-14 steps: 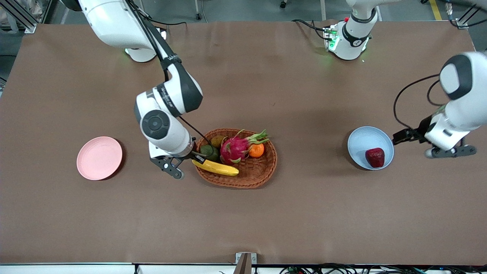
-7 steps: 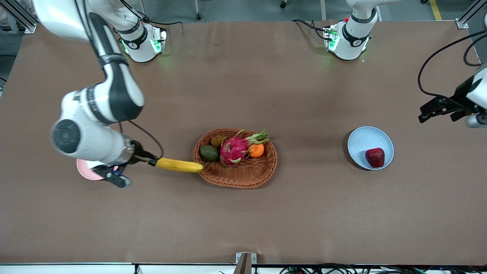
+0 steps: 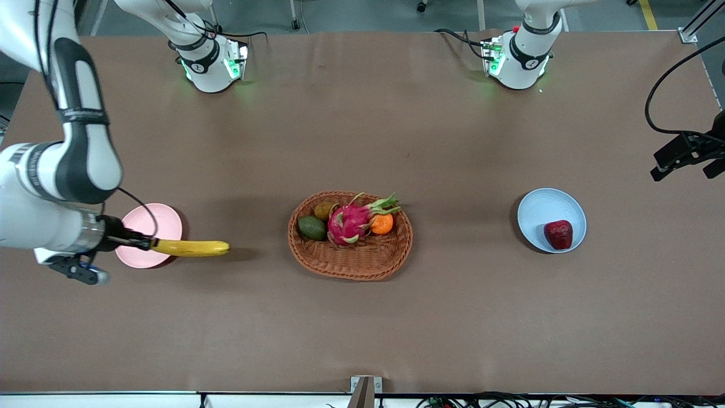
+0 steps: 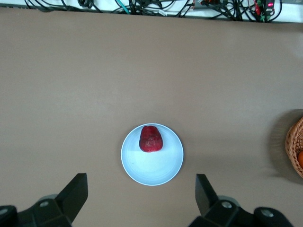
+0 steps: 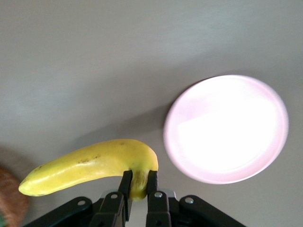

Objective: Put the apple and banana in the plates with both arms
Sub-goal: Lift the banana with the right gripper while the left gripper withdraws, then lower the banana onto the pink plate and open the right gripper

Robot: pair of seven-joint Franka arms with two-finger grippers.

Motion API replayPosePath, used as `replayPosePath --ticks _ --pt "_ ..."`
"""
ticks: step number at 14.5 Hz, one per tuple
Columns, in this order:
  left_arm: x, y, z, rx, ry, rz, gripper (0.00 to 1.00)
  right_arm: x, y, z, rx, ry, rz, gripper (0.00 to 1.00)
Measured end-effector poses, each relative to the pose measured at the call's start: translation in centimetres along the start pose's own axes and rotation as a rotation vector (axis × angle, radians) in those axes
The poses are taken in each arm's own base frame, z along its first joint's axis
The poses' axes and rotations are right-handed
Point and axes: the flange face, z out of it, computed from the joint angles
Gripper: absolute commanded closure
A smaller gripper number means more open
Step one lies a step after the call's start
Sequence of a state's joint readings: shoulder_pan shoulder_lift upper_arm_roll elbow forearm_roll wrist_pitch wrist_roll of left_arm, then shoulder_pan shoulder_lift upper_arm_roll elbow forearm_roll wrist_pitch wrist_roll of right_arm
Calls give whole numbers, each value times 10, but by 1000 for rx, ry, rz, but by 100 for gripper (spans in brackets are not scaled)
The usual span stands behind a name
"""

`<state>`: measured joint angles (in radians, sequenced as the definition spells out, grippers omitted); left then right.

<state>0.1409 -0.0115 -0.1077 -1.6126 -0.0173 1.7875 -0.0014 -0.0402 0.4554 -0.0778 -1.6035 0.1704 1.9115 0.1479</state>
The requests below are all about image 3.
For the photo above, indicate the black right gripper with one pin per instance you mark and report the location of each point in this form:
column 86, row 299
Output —
column 115, row 233

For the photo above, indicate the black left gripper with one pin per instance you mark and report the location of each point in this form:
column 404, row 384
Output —
column 715, row 141

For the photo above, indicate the yellow banana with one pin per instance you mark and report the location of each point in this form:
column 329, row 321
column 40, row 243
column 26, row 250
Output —
column 192, row 248

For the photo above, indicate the dark red apple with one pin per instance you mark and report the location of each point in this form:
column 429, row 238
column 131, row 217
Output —
column 559, row 235

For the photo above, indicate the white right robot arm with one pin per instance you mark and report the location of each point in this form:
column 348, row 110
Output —
column 34, row 226

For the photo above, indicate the pink plate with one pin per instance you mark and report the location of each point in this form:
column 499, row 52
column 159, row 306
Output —
column 167, row 221

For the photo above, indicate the light blue plate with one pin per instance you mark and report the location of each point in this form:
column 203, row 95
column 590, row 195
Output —
column 541, row 209

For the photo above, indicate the green avocado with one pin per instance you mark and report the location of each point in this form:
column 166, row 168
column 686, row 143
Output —
column 312, row 228

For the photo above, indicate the brown green kiwi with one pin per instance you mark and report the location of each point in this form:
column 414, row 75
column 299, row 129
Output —
column 324, row 211

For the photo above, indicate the pink dragon fruit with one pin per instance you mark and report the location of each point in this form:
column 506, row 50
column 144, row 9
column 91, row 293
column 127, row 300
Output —
column 348, row 222

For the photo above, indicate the brown wicker basket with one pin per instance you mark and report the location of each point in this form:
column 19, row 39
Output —
column 351, row 263

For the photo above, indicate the orange fruit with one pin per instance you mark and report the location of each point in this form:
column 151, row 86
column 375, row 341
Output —
column 382, row 224

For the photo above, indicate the brown table cover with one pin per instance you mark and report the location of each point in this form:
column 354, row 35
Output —
column 362, row 141

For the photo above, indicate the chair leg with caster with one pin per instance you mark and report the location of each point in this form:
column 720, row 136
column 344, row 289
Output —
column 294, row 17

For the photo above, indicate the black caster wheel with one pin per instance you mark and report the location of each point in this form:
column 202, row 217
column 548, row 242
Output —
column 422, row 7

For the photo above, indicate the aluminium frame post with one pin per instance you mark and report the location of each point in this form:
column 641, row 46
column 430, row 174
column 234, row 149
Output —
column 696, row 28

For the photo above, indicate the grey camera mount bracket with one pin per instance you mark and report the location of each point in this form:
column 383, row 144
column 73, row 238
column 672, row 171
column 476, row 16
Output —
column 365, row 391

